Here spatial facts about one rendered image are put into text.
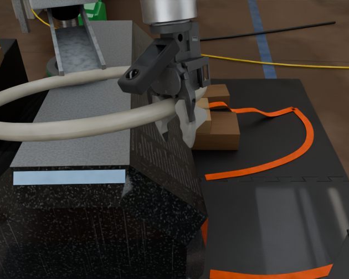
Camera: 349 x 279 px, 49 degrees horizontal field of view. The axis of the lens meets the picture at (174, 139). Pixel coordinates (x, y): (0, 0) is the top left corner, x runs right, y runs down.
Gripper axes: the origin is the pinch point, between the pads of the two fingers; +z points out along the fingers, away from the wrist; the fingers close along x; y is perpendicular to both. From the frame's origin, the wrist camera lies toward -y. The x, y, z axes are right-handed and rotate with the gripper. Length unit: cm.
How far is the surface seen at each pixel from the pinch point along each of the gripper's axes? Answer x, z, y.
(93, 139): 51, 15, 16
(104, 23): 114, -14, 75
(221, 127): 91, 56, 134
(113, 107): 59, 10, 32
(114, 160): 40.0, 19.0, 14.5
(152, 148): 43, 22, 32
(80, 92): 75, 6, 29
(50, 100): 79, 6, 19
